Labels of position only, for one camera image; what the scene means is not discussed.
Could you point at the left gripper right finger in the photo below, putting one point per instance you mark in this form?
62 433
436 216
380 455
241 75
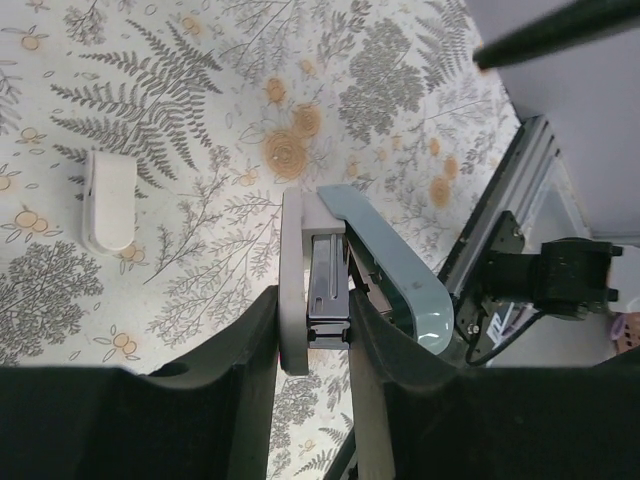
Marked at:
418 417

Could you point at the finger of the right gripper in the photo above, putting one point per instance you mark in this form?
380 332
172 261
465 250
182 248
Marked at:
578 23

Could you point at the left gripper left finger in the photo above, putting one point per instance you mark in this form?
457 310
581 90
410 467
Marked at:
204 415

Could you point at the light blue stapler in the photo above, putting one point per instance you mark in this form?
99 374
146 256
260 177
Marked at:
331 239

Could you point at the small white stapler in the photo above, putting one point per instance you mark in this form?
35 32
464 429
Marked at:
108 220

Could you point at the floral table mat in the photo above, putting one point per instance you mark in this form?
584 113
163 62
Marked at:
224 105

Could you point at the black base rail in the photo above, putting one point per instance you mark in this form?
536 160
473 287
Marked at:
567 279

